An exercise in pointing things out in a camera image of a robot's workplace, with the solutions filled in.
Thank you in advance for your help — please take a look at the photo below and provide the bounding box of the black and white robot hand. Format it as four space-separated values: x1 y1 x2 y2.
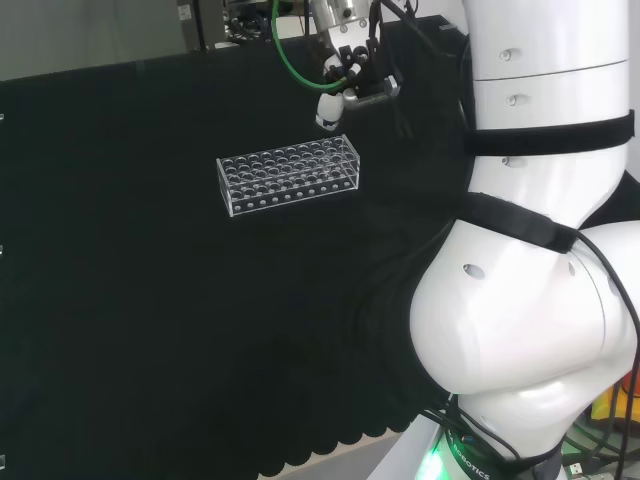
312 0 404 133

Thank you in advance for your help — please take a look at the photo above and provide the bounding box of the clear acrylic test tube rack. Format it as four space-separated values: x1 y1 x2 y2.
215 134 362 219

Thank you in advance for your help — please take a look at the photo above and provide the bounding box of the black tripod pole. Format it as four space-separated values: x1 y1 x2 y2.
193 0 210 51

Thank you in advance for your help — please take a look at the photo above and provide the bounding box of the grey metal cabinet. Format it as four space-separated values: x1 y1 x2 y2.
174 0 227 54

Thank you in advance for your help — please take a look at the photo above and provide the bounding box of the black bench cloth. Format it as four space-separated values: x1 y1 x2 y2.
0 14 484 477

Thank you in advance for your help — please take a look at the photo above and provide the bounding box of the yellow stop button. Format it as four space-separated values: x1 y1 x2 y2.
587 372 640 427

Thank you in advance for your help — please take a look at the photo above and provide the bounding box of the green cable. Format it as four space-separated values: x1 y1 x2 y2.
271 0 352 94

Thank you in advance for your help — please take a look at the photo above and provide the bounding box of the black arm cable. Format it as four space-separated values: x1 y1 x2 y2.
573 228 640 480

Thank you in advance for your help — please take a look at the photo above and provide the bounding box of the black base cable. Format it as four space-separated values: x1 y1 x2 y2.
423 393 566 464

